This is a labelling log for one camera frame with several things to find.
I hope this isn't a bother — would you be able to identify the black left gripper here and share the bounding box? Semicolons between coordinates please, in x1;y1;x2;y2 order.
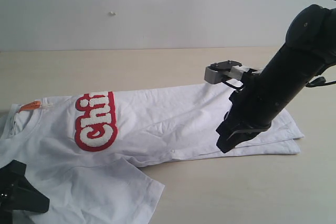
1;160;50;223

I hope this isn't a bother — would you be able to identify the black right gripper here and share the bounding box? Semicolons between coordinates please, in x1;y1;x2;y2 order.
216;73;302;153

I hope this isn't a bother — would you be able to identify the white t-shirt red lettering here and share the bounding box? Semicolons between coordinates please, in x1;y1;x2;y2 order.
0;83;305;224

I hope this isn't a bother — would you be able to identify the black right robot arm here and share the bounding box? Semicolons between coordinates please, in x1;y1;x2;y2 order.
216;5;335;153

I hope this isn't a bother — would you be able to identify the orange neck tag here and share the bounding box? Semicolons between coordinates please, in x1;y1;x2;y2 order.
19;101;41;112

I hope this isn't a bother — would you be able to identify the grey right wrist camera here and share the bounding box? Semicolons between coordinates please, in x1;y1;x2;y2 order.
204;60;263;84

